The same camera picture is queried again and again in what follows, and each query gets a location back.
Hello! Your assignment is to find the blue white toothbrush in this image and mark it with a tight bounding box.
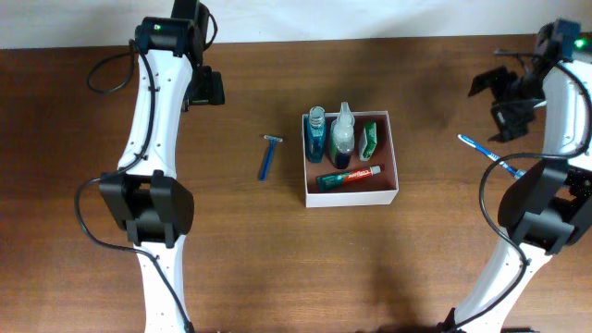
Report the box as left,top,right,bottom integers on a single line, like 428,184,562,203
457,134,526,179

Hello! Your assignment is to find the blue disposable razor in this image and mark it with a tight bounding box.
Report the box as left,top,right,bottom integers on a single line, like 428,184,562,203
258,135,284,182

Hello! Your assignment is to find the teal Listerine mouthwash bottle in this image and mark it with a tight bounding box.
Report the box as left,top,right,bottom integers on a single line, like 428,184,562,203
306,106,327,163

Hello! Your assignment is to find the purple foaming soap pump bottle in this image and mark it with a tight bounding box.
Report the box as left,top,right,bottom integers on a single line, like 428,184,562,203
328,102,355,169

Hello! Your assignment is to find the green Colgate toothpaste tube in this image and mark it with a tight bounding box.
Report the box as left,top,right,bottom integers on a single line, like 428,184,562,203
316,166,381,192

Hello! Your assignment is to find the green Dettol soap box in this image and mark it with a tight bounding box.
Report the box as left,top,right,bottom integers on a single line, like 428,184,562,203
359,121,377,162

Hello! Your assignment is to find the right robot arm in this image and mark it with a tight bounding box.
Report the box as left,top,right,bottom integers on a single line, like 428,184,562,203
438,18,591,332

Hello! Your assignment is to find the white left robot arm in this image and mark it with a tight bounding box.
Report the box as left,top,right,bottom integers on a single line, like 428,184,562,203
96,0,225,332

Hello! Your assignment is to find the pink open cardboard box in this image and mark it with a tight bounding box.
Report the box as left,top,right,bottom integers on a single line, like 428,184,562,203
302,111,400,208

